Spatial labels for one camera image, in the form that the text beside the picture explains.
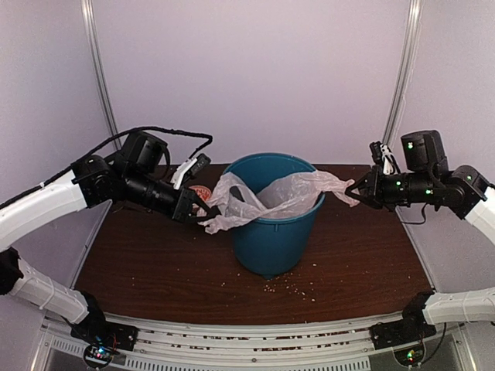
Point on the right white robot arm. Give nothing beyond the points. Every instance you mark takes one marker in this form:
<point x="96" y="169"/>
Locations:
<point x="470" y="196"/>

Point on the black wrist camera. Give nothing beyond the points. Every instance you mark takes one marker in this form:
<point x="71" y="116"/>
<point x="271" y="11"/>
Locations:
<point x="384" y="158"/>
<point x="189" y="169"/>

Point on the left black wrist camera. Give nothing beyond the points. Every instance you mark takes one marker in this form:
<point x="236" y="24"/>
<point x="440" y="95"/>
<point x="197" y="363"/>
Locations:
<point x="189" y="169"/>

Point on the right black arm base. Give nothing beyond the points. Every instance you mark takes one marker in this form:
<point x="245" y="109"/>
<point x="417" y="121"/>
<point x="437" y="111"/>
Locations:
<point x="406" y="335"/>

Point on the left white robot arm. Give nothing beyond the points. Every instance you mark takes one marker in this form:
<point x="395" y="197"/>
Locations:
<point x="127" y="175"/>

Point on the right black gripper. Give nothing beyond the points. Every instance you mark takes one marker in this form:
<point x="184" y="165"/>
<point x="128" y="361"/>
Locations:
<point x="373" y="192"/>

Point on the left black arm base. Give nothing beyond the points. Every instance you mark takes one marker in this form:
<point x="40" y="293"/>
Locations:
<point x="104" y="339"/>

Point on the red patterned white bowl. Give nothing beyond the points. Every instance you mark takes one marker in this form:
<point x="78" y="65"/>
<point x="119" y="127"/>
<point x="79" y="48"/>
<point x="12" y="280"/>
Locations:
<point x="202" y="191"/>

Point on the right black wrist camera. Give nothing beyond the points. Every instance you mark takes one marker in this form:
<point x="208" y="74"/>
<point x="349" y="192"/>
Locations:
<point x="384" y="158"/>

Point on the aluminium front rail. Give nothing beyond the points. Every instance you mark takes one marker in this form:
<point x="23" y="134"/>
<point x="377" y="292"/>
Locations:
<point x="336" y="345"/>

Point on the right aluminium frame post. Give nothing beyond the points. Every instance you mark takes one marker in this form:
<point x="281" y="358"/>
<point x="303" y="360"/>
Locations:
<point x="405" y="71"/>

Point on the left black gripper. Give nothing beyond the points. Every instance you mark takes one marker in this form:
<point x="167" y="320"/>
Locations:
<point x="181" y="207"/>

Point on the pink plastic trash bag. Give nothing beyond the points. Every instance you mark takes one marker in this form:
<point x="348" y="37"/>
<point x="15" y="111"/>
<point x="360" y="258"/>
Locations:
<point x="287" y="197"/>

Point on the aluminium frame post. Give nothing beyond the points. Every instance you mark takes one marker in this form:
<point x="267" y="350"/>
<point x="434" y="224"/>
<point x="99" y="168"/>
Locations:
<point x="405" y="71"/>
<point x="87" y="8"/>

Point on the left aluminium frame post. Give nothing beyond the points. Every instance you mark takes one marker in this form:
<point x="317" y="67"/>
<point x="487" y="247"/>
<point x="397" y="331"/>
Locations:
<point x="87" y="8"/>

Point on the blue plastic trash bin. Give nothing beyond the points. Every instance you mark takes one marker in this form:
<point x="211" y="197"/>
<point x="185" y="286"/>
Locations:
<point x="264" y="246"/>

